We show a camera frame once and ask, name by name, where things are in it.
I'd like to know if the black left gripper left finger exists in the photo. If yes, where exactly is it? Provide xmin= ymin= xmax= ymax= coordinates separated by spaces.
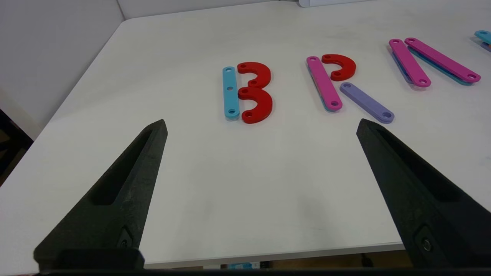
xmin=33 ymin=119 xmax=168 ymax=273

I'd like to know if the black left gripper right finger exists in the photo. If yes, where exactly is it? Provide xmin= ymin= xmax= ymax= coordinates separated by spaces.
xmin=356 ymin=118 xmax=491 ymax=268

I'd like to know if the short purple bar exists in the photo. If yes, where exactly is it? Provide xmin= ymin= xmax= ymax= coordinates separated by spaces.
xmin=340 ymin=82 xmax=395 ymax=124

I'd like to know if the long pink bar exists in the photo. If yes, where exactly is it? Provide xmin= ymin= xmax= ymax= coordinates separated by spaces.
xmin=306 ymin=56 xmax=343 ymax=113
xmin=404 ymin=37 xmax=482 ymax=86
xmin=389 ymin=39 xmax=432 ymax=88

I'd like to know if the red C-shaped piece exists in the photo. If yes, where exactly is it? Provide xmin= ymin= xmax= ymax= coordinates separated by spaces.
xmin=237 ymin=87 xmax=274 ymax=125
xmin=237 ymin=62 xmax=272 ymax=88
xmin=321 ymin=54 xmax=357 ymax=82

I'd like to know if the long blue bar orange underside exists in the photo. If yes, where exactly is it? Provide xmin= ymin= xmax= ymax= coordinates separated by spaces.
xmin=222 ymin=66 xmax=241 ymax=119
xmin=475 ymin=30 xmax=491 ymax=53

